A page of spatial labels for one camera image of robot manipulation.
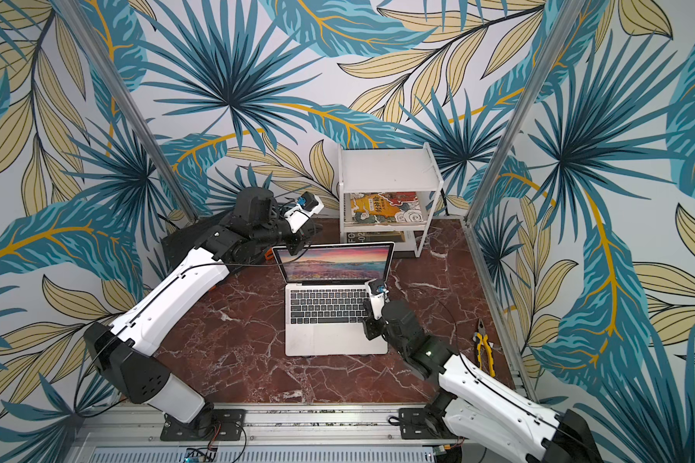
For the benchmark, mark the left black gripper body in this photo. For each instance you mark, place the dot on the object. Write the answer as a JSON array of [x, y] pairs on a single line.
[[284, 230]]

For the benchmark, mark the silver laptop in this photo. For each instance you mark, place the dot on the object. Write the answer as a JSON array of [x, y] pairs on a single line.
[[325, 289]]

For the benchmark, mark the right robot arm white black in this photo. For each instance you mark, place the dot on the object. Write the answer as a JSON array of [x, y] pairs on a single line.
[[473, 405]]

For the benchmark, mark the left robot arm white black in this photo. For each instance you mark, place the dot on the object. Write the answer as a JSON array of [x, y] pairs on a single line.
[[123, 351]]

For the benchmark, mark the colourful magazine on shelf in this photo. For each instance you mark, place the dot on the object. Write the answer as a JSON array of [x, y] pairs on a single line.
[[384, 208]]

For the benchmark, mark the folio book on bottom shelf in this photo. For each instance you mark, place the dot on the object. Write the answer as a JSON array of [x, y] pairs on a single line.
[[401, 237]]

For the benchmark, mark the white three-tier shelf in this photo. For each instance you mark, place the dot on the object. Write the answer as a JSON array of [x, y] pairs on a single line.
[[390, 170]]

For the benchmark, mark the black plastic tool case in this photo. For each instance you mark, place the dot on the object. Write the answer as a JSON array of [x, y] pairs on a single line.
[[228, 242]]

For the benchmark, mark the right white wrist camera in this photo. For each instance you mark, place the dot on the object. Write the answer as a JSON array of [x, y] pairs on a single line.
[[376, 295]]

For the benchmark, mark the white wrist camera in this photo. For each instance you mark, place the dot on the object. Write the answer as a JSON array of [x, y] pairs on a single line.
[[306, 206], [376, 295]]

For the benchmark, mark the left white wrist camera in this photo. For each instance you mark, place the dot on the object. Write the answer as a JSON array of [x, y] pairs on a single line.
[[306, 206]]

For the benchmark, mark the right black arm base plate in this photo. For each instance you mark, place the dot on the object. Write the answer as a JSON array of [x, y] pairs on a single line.
[[419, 423]]

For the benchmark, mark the yellow handled pliers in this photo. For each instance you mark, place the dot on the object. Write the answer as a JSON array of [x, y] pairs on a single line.
[[484, 351]]

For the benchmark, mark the aluminium front rail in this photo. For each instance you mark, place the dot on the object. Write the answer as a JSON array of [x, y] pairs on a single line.
[[271, 433]]

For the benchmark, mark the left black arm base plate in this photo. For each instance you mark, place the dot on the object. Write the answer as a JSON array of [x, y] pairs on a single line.
[[212, 424]]

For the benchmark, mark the left aluminium frame post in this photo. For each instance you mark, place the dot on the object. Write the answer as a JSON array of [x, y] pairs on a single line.
[[92, 45]]

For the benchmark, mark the aluminium frame post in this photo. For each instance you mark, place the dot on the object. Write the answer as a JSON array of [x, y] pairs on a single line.
[[552, 46], [92, 45]]

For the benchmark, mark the right aluminium frame post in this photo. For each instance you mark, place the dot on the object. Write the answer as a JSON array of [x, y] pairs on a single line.
[[552, 46]]

